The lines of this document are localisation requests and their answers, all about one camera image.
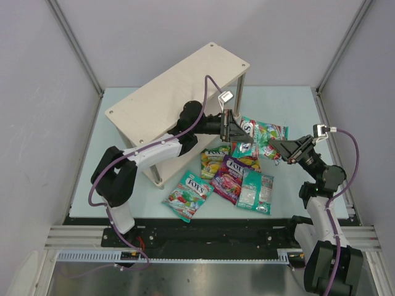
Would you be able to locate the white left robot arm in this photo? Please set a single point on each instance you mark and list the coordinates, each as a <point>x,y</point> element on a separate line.
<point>115,176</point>

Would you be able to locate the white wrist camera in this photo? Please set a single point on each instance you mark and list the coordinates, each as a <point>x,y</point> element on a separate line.
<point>321,131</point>
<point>225,97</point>

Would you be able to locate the light wooden two-tier shelf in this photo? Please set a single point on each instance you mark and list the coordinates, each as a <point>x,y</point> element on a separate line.
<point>147,113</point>

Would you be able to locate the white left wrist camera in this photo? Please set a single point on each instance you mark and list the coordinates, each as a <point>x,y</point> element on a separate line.
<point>225,97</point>

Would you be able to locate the teal cherry mint candy bag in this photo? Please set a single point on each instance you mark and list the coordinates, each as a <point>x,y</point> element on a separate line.
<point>261,133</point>

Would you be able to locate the orange Fox's fruits candy bag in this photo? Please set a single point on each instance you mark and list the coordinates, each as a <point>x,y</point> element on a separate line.
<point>252,162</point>

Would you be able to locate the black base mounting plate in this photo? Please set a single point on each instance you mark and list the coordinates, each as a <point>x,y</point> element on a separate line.
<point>207,237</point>

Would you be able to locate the teal Fox's mint candy bag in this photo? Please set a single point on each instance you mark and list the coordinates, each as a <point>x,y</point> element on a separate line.
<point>188,196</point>

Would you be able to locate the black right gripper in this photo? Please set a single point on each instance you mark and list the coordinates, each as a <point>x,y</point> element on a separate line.
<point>302,151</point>

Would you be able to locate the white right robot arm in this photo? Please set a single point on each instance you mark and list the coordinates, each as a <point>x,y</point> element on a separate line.
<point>333,266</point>

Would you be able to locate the purple Fox's berries candy bag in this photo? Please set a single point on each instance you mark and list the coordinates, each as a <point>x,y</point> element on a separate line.
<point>228,179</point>

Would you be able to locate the white slotted cable duct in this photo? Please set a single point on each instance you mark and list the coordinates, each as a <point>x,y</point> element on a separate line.
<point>279,256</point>

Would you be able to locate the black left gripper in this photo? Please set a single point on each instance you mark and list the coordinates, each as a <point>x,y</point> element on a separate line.
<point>225,125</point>

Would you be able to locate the green Fox's spring tea bag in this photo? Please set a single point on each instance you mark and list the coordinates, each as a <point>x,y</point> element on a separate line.
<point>211,160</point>

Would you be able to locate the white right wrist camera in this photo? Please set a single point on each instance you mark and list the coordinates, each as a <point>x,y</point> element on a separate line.
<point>321,131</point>

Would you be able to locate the teal candy bag back side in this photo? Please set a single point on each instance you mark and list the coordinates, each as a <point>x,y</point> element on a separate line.
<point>256,192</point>

